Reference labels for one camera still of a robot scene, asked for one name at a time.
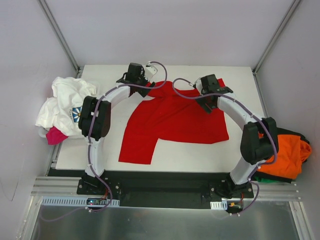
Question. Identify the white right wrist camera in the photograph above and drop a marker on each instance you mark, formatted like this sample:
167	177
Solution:
198	84

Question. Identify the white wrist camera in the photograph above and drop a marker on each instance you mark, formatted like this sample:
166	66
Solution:
150	70
198	84

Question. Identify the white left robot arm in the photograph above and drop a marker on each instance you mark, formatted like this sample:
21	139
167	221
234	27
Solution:
95	116

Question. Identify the pink t-shirt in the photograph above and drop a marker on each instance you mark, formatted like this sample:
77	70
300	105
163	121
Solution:
55	136

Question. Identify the aluminium front rail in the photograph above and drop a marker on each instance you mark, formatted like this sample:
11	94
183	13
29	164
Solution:
72	187

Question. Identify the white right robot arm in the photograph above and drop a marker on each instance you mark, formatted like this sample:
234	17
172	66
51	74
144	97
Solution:
259	140

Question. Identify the green t-shirt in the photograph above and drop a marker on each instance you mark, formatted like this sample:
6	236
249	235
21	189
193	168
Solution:
265	179

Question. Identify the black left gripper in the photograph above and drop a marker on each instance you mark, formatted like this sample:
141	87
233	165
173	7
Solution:
144	88

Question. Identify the white daisy print t-shirt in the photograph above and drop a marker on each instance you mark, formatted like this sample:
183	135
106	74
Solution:
62	105

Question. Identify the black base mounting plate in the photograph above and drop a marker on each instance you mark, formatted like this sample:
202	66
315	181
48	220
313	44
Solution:
224	187

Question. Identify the aluminium frame post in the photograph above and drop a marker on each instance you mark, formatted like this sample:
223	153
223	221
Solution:
294	5
60	36

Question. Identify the red t-shirt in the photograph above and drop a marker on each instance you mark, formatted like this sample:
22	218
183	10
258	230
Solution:
171	116

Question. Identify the orange t-shirt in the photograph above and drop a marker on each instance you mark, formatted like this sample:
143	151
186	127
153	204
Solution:
267	171

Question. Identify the white slotted cable duct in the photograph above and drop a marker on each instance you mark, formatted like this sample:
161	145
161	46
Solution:
65	201

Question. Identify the small white cable duct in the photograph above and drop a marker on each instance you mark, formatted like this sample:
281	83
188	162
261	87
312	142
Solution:
219	205

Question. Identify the right aluminium frame post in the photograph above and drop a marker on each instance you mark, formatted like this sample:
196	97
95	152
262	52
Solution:
294	5

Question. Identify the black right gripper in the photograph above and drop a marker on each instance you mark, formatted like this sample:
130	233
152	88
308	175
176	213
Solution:
208	104

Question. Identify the black t-shirt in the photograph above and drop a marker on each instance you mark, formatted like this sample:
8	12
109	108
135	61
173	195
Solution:
292	131

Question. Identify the left aluminium frame post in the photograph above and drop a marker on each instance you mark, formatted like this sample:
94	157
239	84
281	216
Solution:
60	36

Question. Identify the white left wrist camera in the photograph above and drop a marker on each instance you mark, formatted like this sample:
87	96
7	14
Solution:
150	70

